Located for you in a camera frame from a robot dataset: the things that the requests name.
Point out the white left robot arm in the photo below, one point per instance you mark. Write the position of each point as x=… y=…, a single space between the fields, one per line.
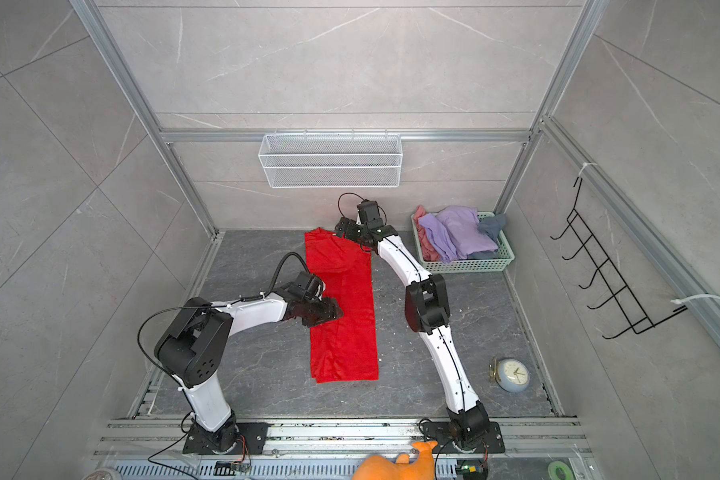
x=192 y=347

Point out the white wire mesh basket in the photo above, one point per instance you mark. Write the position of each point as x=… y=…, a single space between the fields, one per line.
x=331 y=160

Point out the pink t shirt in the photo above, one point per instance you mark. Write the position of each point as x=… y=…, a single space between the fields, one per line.
x=429 y=253

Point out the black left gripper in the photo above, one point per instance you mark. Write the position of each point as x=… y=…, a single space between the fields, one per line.
x=332 y=312

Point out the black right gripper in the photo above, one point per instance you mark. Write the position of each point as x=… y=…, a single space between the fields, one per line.
x=350 y=231

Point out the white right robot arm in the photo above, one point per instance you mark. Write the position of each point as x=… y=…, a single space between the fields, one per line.
x=427 y=312

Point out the green plastic basket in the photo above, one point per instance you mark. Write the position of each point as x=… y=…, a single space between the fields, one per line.
x=496 y=262

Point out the purple t shirt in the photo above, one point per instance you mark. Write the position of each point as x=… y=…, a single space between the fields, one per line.
x=454 y=234

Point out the black wall hook rack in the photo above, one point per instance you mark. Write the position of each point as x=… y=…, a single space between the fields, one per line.
x=607 y=273

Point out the green tape roll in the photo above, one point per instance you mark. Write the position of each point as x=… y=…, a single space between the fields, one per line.
x=559 y=470

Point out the white round clock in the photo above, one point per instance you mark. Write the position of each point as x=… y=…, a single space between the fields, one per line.
x=510 y=374

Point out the orange plush toy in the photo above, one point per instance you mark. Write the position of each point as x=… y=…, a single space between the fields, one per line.
x=403 y=468

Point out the grey t shirt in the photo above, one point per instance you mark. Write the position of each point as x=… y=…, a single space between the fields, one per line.
x=492 y=226

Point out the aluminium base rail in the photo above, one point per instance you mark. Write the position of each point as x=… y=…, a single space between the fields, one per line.
x=322 y=448

